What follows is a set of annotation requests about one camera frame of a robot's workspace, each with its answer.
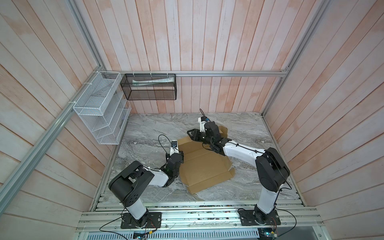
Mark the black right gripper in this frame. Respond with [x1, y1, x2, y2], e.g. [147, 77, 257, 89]
[187, 128, 214, 147]

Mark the brown cardboard box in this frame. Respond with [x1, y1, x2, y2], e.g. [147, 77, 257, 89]
[178, 136, 235, 194]

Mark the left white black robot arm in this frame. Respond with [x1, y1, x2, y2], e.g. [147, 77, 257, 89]
[109, 152, 184, 220]

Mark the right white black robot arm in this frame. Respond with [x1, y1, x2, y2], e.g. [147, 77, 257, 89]
[187, 122, 290, 217]

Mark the left green circuit board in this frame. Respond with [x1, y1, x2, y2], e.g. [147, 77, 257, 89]
[133, 233, 147, 240]

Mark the green circuit board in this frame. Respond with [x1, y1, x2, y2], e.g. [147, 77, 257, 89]
[258, 229, 276, 240]
[133, 233, 147, 240]

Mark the white paper in black basket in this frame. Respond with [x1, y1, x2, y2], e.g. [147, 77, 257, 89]
[132, 77, 175, 87]

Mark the right green circuit board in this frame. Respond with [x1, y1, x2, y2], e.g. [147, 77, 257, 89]
[258, 229, 276, 240]

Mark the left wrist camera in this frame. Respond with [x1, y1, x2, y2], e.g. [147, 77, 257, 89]
[170, 140, 180, 155]

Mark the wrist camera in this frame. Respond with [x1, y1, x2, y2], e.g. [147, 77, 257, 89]
[198, 116, 210, 132]
[170, 140, 180, 155]

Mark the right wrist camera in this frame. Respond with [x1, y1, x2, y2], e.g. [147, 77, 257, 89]
[198, 116, 210, 132]

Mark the aluminium mounting rail frame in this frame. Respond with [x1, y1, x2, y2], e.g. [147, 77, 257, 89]
[76, 200, 324, 232]

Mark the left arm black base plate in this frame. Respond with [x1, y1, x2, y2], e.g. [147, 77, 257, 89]
[121, 211, 162, 229]

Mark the black wire mesh basket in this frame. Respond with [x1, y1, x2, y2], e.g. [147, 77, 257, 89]
[120, 73, 178, 101]

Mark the white wire mesh shelf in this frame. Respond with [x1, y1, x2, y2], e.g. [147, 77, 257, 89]
[73, 71, 132, 145]

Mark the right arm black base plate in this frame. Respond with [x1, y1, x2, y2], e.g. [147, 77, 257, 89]
[237, 208, 281, 226]

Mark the white slotted cable duct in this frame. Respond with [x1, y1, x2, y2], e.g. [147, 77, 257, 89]
[87, 229, 260, 240]

